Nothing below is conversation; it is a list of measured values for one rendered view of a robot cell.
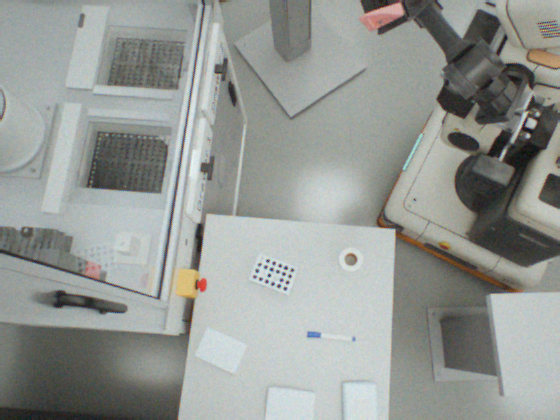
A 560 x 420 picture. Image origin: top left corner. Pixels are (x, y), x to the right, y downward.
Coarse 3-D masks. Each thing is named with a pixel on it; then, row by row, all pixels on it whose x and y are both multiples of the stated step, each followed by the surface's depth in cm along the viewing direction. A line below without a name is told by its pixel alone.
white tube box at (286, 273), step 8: (264, 256) 147; (256, 264) 147; (264, 264) 147; (272, 264) 149; (280, 264) 148; (288, 264) 146; (256, 272) 150; (272, 272) 146; (280, 272) 146; (288, 272) 146; (296, 272) 146; (256, 280) 146; (264, 280) 146; (272, 280) 145; (280, 280) 149; (288, 280) 145; (272, 288) 145; (280, 288) 145; (288, 288) 145
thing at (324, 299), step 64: (256, 256) 151; (320, 256) 150; (384, 256) 150; (192, 320) 147; (256, 320) 146; (320, 320) 146; (384, 320) 145; (192, 384) 143; (256, 384) 142; (320, 384) 141; (384, 384) 141
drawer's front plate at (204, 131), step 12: (204, 120) 145; (204, 132) 145; (204, 144) 146; (204, 156) 147; (192, 168) 141; (192, 180) 140; (204, 180) 149; (192, 192) 140; (204, 192) 150; (192, 204) 139; (192, 216) 141
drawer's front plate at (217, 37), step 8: (216, 24) 153; (216, 32) 152; (216, 40) 152; (224, 40) 162; (216, 48) 152; (224, 48) 163; (216, 56) 153; (208, 64) 150; (208, 72) 149; (208, 80) 148; (216, 80) 155; (208, 88) 148; (208, 96) 147; (216, 96) 157; (208, 104) 147; (216, 104) 158; (208, 112) 148; (208, 120) 153
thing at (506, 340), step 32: (448, 320) 204; (480, 320) 166; (512, 320) 144; (544, 320) 143; (448, 352) 206; (480, 352) 168; (512, 352) 141; (544, 352) 141; (512, 384) 139; (544, 384) 139
